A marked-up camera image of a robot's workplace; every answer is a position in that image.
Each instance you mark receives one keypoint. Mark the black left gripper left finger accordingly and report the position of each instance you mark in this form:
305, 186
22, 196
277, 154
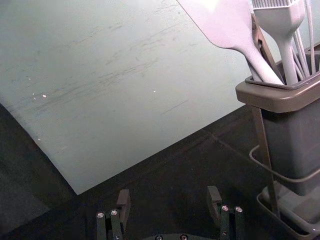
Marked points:
124, 200

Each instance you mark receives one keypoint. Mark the grey utensil holder cup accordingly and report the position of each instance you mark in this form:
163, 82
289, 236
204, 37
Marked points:
295, 135

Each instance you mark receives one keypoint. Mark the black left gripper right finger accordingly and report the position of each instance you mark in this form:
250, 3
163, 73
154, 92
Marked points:
213, 197

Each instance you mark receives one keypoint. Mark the grey silicone basting brush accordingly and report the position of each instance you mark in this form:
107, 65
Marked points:
277, 22

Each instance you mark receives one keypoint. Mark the black table cloth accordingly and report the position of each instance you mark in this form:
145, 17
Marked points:
175, 180

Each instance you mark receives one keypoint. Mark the grey silicone spatula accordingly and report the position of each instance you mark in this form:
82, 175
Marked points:
225, 25

